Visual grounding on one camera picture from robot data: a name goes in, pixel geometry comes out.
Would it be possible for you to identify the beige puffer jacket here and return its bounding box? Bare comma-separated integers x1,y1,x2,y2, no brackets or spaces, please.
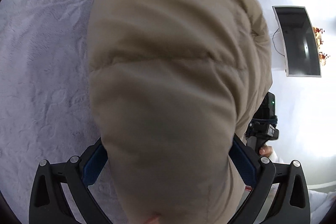
87,0,272,223

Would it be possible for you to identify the red floral wall decoration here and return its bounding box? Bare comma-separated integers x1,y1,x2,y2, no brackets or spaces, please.
313,27,330,66

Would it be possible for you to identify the person's left hand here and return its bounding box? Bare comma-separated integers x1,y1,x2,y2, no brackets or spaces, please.
144,214,161,224

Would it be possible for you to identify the person's right hand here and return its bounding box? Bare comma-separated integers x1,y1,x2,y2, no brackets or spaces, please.
259,145,273,157

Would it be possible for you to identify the black television cable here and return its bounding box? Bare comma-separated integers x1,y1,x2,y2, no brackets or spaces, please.
272,27,287,58

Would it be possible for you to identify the wall mounted television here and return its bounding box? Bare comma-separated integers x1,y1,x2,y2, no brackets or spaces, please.
272,6,321,77

